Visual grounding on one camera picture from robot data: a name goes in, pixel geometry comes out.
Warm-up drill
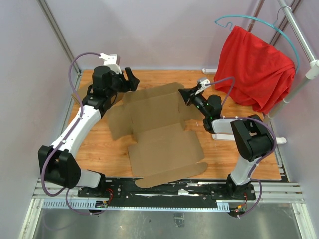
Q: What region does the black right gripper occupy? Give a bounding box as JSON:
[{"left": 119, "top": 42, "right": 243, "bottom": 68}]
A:
[{"left": 178, "top": 86, "right": 210, "bottom": 118}]

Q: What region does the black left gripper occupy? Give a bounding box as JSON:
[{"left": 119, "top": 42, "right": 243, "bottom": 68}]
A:
[{"left": 107, "top": 67, "right": 140, "bottom": 97}]

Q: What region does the brown cardboard box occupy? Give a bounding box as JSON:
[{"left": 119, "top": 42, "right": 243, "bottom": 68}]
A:
[
  {"left": 72, "top": 83, "right": 92, "bottom": 104},
  {"left": 106, "top": 82, "right": 207, "bottom": 188}
]

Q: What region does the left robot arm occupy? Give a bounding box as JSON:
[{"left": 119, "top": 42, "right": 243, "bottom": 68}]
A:
[{"left": 38, "top": 65, "right": 140, "bottom": 197}]

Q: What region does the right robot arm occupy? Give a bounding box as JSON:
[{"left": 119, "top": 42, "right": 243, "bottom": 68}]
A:
[{"left": 185, "top": 88, "right": 276, "bottom": 199}]

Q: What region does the folded brown cardboard box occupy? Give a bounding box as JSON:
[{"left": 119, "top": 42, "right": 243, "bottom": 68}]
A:
[{"left": 72, "top": 83, "right": 92, "bottom": 104}]

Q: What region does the red cloth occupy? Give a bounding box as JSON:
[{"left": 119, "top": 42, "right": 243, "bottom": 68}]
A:
[{"left": 214, "top": 26, "right": 296, "bottom": 114}]

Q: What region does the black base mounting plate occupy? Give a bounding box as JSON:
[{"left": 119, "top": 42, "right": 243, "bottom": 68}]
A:
[{"left": 78, "top": 177, "right": 256, "bottom": 208}]

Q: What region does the teal clothes hanger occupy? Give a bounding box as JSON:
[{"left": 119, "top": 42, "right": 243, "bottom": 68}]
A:
[{"left": 214, "top": 14, "right": 301, "bottom": 73}]

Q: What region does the white clothes rack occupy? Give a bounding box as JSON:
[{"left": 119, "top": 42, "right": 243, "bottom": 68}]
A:
[{"left": 202, "top": 0, "right": 319, "bottom": 145}]

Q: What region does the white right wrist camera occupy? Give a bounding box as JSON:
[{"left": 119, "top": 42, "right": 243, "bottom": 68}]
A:
[{"left": 195, "top": 77, "right": 210, "bottom": 95}]

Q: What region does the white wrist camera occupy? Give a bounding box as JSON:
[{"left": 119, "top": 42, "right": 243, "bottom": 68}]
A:
[
  {"left": 99, "top": 53, "right": 122, "bottom": 74},
  {"left": 195, "top": 77, "right": 210, "bottom": 95}
]

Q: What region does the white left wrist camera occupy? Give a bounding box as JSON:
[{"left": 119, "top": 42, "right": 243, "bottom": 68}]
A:
[{"left": 99, "top": 53, "right": 122, "bottom": 74}]

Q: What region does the grey slotted cable duct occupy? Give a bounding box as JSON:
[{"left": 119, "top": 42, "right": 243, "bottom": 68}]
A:
[{"left": 42, "top": 199, "right": 230, "bottom": 213}]

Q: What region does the aluminium frame rail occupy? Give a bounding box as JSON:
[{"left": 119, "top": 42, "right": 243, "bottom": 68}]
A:
[{"left": 18, "top": 178, "right": 319, "bottom": 239}]

